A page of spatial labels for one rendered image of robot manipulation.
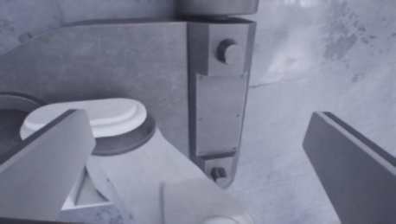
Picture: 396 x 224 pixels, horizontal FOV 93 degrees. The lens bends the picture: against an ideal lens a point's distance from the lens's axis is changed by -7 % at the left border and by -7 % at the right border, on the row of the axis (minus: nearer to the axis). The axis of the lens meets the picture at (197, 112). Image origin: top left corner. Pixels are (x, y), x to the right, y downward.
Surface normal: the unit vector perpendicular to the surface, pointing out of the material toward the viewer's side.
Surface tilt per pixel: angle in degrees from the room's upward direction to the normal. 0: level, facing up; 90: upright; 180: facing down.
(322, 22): 0
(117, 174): 90
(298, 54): 0
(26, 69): 0
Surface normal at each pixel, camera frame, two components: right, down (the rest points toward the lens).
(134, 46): 0.19, 0.49
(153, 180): 0.00, -0.87
